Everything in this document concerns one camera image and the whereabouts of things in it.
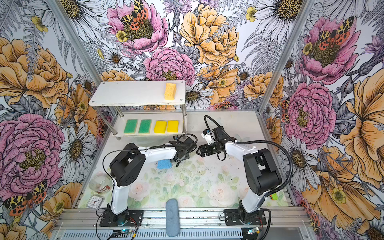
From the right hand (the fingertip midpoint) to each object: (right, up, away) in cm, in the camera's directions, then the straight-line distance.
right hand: (203, 154), depth 92 cm
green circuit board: (-40, -34, -19) cm, 56 cm away
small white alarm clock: (-56, -22, -14) cm, 62 cm away
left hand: (-15, -3, +4) cm, 16 cm away
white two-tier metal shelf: (-49, +31, +36) cm, 68 cm away
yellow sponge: (-20, +17, +11) cm, 29 cm away
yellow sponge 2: (-29, +16, +11) cm, 35 cm away
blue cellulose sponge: (-23, -5, -2) cm, 23 cm away
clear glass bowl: (-58, -15, -6) cm, 60 cm away
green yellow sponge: (-39, +17, +11) cm, 44 cm away
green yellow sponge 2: (-48, +17, +11) cm, 52 cm away
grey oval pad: (-16, -26, -20) cm, 36 cm away
